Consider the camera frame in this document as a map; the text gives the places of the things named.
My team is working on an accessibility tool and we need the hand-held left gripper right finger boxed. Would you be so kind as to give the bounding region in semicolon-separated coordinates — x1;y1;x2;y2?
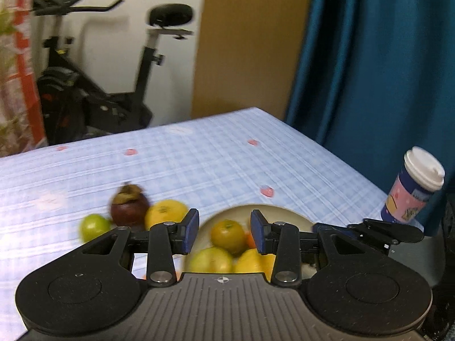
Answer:
250;209;389;288

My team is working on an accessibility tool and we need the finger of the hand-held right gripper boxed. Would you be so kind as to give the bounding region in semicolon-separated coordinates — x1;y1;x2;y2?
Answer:
313;218;424;255

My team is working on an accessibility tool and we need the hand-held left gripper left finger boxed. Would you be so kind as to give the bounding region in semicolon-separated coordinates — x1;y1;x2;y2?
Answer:
81;208;200;288

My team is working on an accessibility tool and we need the round yellow lemon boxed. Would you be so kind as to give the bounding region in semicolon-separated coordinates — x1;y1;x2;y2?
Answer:
145;199;189;231

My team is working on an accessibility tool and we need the greenish orange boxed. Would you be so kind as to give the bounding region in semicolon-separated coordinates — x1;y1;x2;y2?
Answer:
211;219;248;254

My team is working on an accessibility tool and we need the cream round plate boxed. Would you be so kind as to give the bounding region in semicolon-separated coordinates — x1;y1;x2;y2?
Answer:
183;204;317;279

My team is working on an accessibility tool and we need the large oval lemon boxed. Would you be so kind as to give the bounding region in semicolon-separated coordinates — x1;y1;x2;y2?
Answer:
234;248;265;274

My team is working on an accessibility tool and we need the yellow-green citrus fruit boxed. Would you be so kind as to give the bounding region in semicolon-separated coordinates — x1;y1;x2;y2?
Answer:
187;247;234;274

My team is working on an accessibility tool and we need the dark purple mangosteen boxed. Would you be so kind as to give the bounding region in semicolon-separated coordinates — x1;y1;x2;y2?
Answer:
109;183;150;231

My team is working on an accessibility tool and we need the green apple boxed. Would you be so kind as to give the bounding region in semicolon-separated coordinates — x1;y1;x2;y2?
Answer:
80;214;111;243

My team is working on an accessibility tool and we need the blue checked tablecloth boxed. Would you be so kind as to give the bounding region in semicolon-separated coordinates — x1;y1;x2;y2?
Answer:
0;107;425;341

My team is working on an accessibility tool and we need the paper cup with white lid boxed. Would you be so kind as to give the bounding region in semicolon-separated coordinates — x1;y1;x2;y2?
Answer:
380;146;446;225

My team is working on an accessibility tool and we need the teal curtain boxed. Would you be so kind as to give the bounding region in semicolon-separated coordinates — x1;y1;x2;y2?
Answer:
284;0;455;237

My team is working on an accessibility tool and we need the black exercise bike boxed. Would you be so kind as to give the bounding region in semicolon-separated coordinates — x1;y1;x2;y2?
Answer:
32;0;195;146

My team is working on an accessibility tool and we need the brown wooden panel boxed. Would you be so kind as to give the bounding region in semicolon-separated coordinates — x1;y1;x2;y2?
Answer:
191;0;315;120

